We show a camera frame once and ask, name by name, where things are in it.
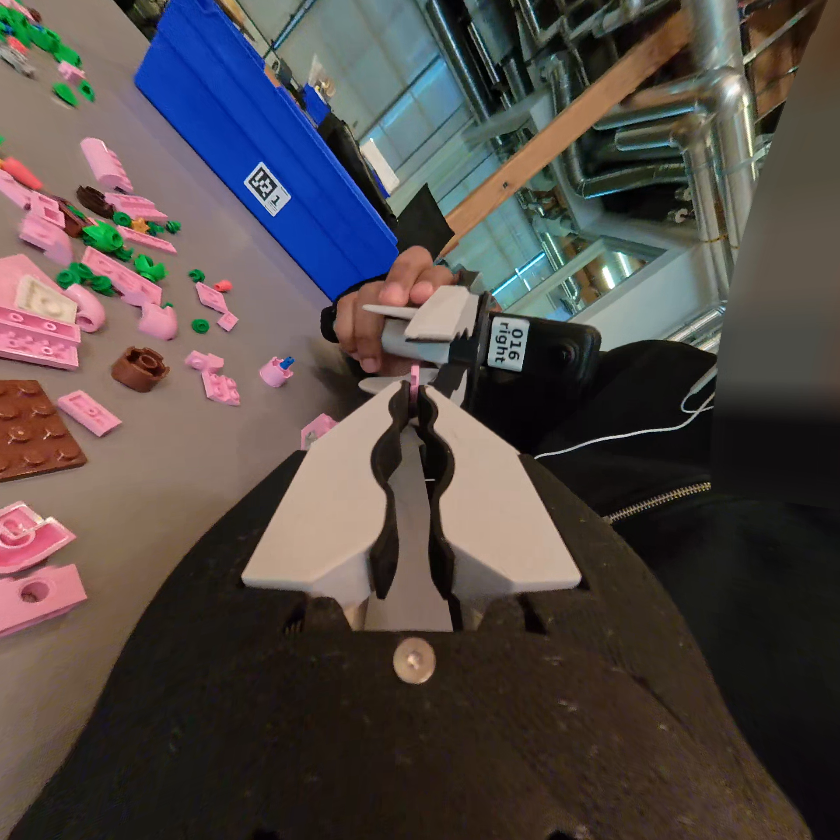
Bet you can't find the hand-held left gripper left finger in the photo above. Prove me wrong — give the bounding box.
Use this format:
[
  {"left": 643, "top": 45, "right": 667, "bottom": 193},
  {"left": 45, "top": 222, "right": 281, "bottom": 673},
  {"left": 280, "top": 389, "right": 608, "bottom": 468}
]
[{"left": 241, "top": 381, "right": 413, "bottom": 631}]

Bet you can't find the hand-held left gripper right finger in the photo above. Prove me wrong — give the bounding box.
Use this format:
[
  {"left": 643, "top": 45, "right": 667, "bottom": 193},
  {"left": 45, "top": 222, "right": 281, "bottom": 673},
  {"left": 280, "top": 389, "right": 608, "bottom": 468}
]
[{"left": 415, "top": 386, "right": 583, "bottom": 631}]

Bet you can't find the person's right hand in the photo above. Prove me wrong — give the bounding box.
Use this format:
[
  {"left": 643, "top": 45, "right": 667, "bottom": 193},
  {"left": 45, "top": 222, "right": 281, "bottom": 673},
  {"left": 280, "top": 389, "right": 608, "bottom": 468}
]
[{"left": 331, "top": 246, "right": 455, "bottom": 374}]

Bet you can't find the pink square brick with hole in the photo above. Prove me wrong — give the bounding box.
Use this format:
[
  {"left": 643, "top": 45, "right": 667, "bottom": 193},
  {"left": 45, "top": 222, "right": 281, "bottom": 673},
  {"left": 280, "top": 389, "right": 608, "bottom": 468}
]
[{"left": 300, "top": 413, "right": 339, "bottom": 452}]

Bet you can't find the black cloth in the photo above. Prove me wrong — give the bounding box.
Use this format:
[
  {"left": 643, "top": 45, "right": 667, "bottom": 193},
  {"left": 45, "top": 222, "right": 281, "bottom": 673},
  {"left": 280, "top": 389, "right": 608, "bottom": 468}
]
[{"left": 392, "top": 184, "right": 456, "bottom": 262}]

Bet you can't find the white sheet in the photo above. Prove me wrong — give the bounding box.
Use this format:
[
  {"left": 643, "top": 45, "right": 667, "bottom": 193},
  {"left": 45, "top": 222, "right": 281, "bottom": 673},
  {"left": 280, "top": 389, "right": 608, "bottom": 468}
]
[{"left": 357, "top": 139, "right": 403, "bottom": 199}]

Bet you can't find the square code label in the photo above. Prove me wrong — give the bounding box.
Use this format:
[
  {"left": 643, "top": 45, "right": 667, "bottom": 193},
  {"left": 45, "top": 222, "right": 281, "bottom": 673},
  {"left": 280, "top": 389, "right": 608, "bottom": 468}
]
[{"left": 244, "top": 162, "right": 291, "bottom": 217}]

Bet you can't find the brown round brick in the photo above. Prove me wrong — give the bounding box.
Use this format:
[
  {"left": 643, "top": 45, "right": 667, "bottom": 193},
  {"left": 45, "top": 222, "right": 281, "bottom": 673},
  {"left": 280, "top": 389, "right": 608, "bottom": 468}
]
[{"left": 110, "top": 346, "right": 170, "bottom": 393}]

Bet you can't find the wooden beam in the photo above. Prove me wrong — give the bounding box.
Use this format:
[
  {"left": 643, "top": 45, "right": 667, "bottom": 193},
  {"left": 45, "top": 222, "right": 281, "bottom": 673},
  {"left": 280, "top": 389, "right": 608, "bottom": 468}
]
[{"left": 440, "top": 8, "right": 698, "bottom": 258}]

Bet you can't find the brown studded plate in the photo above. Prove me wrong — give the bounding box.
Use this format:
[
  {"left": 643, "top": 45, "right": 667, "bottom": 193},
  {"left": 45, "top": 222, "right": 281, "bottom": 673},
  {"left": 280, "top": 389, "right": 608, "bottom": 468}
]
[{"left": 0, "top": 379, "right": 88, "bottom": 483}]

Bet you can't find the blue plastic bin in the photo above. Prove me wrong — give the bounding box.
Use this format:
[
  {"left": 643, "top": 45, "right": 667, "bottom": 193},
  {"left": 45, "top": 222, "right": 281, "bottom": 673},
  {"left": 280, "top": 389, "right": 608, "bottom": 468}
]
[{"left": 134, "top": 0, "right": 400, "bottom": 303}]

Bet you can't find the pile of pink green bricks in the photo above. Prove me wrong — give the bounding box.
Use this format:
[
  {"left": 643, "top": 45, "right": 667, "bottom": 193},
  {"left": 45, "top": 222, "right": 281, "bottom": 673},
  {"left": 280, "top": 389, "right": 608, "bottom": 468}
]
[{"left": 0, "top": 0, "right": 242, "bottom": 641}]

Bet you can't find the cream square tile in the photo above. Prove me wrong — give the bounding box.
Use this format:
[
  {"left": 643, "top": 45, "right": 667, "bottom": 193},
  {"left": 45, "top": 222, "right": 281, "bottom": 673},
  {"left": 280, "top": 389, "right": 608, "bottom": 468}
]
[{"left": 14, "top": 274, "right": 78, "bottom": 324}]

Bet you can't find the white cable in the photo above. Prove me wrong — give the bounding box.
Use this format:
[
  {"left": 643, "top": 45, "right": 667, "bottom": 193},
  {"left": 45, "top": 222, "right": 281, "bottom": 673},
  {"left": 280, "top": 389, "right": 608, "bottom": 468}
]
[{"left": 533, "top": 367, "right": 718, "bottom": 460}]

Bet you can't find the cluster of silver duct pipes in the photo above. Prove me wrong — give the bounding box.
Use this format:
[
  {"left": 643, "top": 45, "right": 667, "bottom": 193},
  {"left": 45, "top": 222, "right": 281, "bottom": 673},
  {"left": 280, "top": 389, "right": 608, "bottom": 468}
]
[{"left": 423, "top": 0, "right": 795, "bottom": 309}]

